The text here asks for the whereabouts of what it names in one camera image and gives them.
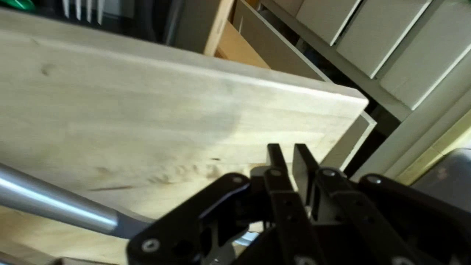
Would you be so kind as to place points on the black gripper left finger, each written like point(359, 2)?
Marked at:
point(236, 221)

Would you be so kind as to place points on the beige cabinet drawer front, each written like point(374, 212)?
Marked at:
point(432, 64)
point(326, 17)
point(383, 34)

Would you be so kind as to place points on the beige cabinet frame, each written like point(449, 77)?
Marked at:
point(427, 133)

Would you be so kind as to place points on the black tool with green end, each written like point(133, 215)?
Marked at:
point(17, 5)

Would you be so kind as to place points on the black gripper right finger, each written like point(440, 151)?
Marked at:
point(383, 221)

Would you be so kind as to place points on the open wooden cabinet drawer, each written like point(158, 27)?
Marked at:
point(274, 46)

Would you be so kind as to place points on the grey cutlery tray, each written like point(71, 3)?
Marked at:
point(137, 20)

